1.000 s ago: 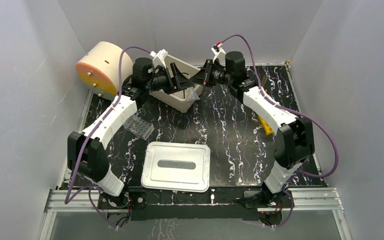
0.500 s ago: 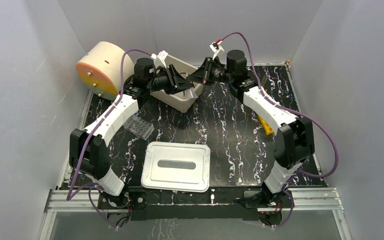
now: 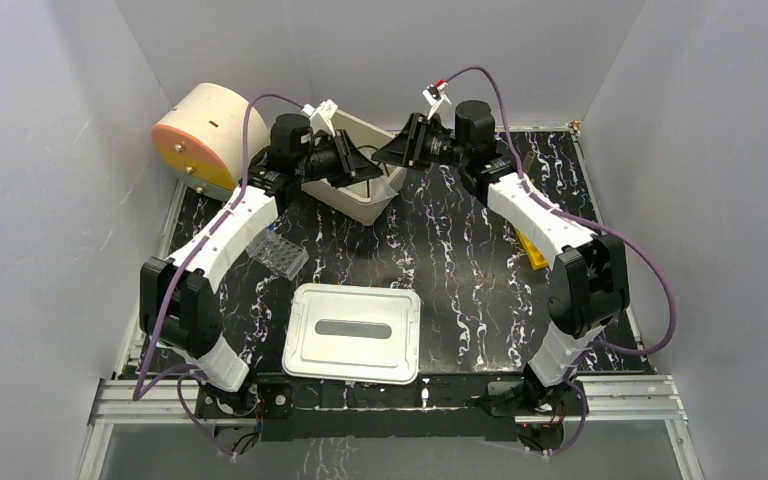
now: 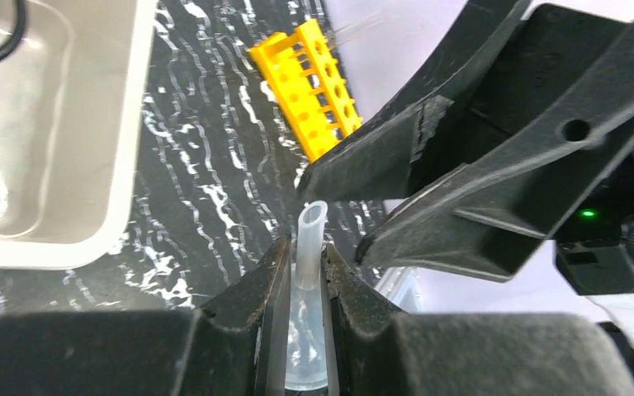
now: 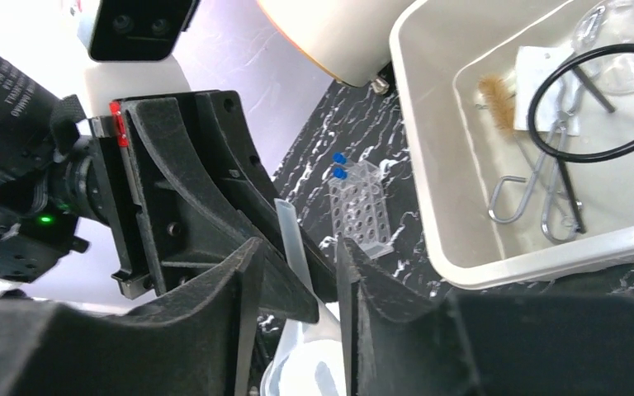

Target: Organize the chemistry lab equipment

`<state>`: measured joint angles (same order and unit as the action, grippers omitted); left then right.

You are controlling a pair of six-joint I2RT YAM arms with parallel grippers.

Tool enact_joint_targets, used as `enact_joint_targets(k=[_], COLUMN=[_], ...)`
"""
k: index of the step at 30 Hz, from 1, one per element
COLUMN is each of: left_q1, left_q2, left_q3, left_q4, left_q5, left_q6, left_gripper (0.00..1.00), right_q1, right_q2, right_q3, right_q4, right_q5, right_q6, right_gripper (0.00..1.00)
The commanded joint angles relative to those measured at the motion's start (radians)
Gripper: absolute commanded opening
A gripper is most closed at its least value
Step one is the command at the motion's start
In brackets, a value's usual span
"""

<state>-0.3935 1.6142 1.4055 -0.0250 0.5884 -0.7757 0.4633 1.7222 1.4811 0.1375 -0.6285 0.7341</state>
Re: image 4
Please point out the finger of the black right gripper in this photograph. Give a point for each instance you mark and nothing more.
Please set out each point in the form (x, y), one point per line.
(377, 161)

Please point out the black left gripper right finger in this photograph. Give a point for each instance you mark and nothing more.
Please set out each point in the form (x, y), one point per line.
(376, 348)

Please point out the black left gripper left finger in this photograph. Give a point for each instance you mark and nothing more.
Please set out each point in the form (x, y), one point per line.
(234, 344)

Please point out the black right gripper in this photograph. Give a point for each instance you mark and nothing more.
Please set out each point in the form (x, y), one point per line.
(546, 152)

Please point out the clear plastic funnel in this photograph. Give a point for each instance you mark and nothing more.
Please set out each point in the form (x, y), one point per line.
(306, 368)

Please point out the clear glass test tube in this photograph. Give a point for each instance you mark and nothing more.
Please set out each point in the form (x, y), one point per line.
(354, 30)

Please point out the yellow test tube rack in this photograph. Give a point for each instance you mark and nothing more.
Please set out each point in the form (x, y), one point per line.
(310, 91)

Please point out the beige plastic bin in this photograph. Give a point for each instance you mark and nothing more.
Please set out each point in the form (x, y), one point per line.
(70, 101)

